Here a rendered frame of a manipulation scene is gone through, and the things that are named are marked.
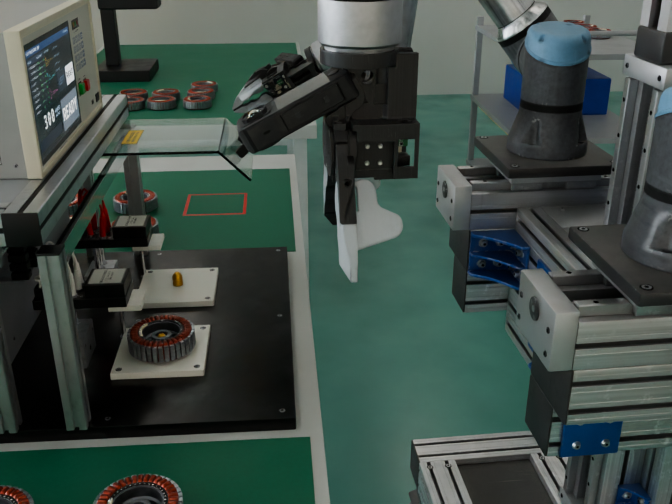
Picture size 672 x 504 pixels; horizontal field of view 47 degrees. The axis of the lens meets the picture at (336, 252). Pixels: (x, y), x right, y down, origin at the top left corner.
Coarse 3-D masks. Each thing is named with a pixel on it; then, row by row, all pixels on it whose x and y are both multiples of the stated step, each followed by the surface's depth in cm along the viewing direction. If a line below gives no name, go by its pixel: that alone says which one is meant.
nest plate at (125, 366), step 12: (204, 336) 136; (120, 348) 132; (204, 348) 132; (120, 360) 128; (132, 360) 128; (180, 360) 128; (192, 360) 128; (204, 360) 128; (120, 372) 125; (132, 372) 125; (144, 372) 125; (156, 372) 125; (168, 372) 125; (180, 372) 126; (192, 372) 126; (204, 372) 127
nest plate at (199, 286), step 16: (160, 272) 159; (192, 272) 159; (208, 272) 159; (144, 288) 152; (160, 288) 152; (176, 288) 152; (192, 288) 152; (208, 288) 152; (144, 304) 147; (160, 304) 147; (176, 304) 148; (192, 304) 148; (208, 304) 148
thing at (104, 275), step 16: (96, 272) 127; (112, 272) 127; (128, 272) 127; (96, 288) 123; (112, 288) 123; (128, 288) 127; (80, 304) 124; (96, 304) 124; (112, 304) 124; (128, 304) 125
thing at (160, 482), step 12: (120, 480) 101; (132, 480) 101; (144, 480) 101; (156, 480) 101; (168, 480) 101; (108, 492) 99; (120, 492) 99; (132, 492) 100; (144, 492) 101; (156, 492) 100; (168, 492) 99; (180, 492) 99
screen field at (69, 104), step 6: (72, 90) 128; (66, 96) 124; (72, 96) 128; (60, 102) 121; (66, 102) 124; (72, 102) 128; (66, 108) 124; (72, 108) 128; (78, 108) 131; (66, 114) 124; (72, 114) 127; (78, 114) 131; (66, 120) 124; (72, 120) 127; (66, 126) 124
